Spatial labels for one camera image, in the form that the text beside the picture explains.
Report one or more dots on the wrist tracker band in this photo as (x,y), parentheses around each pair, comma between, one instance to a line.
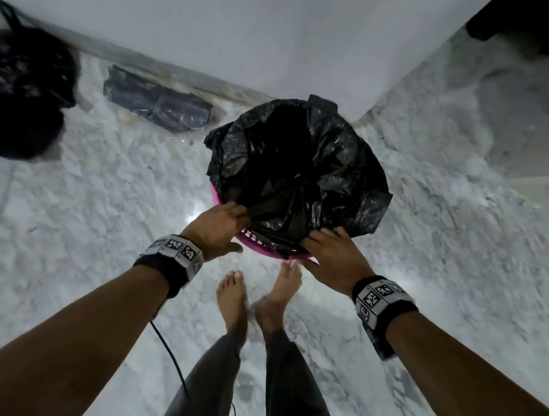
(379,304)
(173,255)

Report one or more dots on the person's left forearm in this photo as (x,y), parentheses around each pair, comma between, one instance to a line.
(81,343)

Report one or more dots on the person's left thumb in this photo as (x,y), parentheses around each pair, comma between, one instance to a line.
(229,248)

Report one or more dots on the person's left foot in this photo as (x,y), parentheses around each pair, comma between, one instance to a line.
(232,304)

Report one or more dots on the person's right forearm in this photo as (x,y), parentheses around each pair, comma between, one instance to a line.
(450,368)

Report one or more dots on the pink plastic waste bin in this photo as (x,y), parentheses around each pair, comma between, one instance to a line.
(261,247)

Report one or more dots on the person's right foot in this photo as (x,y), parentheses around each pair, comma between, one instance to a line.
(276,300)

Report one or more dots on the person's foot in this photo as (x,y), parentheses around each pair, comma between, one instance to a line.
(276,300)
(232,304)

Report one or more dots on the person's right hand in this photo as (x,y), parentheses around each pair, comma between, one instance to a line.
(339,259)

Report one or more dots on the dark furniture piece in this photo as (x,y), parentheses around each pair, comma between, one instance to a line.
(510,21)

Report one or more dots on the right wrist tracker band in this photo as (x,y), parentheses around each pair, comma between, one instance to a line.
(379,304)

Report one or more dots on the full black garbage bag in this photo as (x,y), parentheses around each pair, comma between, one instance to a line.
(30,85)

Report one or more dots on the black plastic bin liner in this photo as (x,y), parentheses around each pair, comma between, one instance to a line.
(300,171)

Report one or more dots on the grey trousers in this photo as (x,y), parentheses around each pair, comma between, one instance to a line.
(214,381)

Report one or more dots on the left wrist tracker band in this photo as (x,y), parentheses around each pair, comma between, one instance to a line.
(173,255)

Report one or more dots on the folded dark plastic bag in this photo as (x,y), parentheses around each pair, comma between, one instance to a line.
(158,103)

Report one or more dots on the person's left hand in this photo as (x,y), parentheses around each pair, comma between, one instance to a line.
(212,231)

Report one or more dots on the person's right thumb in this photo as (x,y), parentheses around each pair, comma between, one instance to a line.
(309,266)

